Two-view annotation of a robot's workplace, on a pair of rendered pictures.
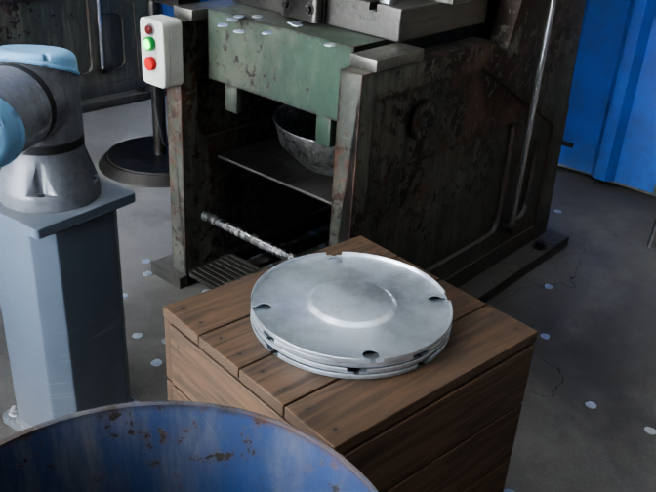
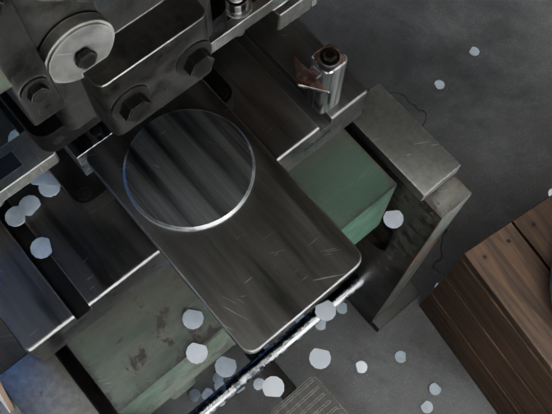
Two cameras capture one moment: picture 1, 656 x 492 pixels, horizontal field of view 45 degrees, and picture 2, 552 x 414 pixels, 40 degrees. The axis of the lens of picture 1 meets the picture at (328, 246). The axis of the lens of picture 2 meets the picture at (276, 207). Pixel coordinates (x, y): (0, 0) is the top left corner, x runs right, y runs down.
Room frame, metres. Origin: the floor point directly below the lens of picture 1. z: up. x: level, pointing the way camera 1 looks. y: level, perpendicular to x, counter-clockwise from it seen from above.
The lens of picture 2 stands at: (1.48, 0.32, 1.45)
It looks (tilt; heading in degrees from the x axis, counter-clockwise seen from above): 70 degrees down; 277
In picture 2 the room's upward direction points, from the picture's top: 3 degrees clockwise
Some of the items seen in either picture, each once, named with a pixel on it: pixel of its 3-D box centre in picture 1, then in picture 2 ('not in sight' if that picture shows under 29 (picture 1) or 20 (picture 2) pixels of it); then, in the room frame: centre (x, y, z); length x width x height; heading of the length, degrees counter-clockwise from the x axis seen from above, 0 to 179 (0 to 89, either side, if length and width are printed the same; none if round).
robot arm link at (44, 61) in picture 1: (36, 91); not in sight; (1.11, 0.44, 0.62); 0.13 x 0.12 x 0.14; 171
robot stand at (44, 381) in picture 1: (64, 313); not in sight; (1.12, 0.44, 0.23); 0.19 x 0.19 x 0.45; 55
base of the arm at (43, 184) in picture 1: (47, 163); not in sight; (1.12, 0.44, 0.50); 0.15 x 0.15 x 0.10
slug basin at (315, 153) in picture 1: (347, 140); not in sight; (1.70, -0.03, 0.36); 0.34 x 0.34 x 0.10
